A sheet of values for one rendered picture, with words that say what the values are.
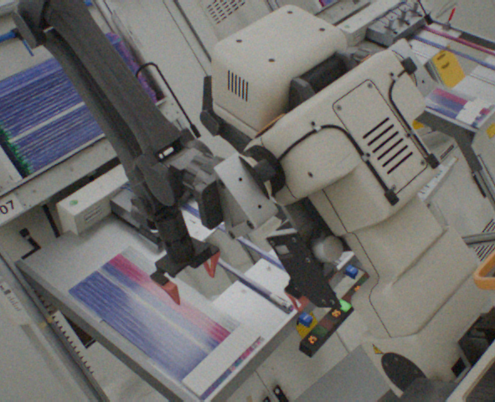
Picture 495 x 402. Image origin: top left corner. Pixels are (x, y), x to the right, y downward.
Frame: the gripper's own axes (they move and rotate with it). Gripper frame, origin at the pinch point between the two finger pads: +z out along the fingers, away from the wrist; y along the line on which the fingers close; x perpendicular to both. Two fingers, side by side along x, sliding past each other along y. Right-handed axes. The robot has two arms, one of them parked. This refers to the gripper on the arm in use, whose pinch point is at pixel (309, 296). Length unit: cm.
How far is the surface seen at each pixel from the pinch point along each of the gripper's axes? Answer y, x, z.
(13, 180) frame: 28, -81, -13
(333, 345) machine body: -26, -5, 53
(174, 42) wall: -161, -216, 67
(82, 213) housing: 16, -70, 0
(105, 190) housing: 6, -71, 0
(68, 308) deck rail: 38, -50, 7
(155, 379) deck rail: 38.5, -17.3, 8.0
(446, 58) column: -331, -105, 114
